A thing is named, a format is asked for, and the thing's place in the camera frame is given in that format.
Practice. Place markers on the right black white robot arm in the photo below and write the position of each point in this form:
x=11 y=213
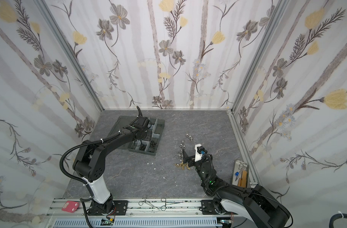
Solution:
x=255 y=204

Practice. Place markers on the brass screws cluster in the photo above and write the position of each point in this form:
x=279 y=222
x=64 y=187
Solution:
x=183 y=166

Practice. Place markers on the green compartment organizer box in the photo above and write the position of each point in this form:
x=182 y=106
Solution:
x=149 y=144

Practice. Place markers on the aluminium front rail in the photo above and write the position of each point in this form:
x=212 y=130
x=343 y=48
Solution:
x=190 y=208

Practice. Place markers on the surgical scissors on rail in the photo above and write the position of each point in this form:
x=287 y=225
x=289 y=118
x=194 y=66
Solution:
x=161 y=204

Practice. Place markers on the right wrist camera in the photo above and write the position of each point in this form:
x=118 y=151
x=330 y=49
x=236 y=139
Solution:
x=200 y=151

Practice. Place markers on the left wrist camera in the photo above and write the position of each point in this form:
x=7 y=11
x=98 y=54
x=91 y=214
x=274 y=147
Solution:
x=141 y=122

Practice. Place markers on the small metal tray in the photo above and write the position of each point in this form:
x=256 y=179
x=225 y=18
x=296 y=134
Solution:
x=240 y=174

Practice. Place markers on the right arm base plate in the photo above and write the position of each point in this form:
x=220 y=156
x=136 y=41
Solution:
x=212 y=207

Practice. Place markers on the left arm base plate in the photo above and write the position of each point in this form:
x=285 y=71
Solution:
x=115 y=207

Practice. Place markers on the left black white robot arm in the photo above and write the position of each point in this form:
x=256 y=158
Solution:
x=90 y=164

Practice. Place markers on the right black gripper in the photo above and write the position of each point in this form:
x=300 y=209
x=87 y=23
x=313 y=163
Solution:
x=190 y=159

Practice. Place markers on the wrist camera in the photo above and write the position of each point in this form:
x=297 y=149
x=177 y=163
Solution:
x=200 y=151
x=141 y=122

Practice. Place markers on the pink rectangular device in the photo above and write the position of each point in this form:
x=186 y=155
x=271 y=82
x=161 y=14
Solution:
x=70 y=206

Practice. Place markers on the white vented cable duct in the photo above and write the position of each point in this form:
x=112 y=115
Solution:
x=156 y=223

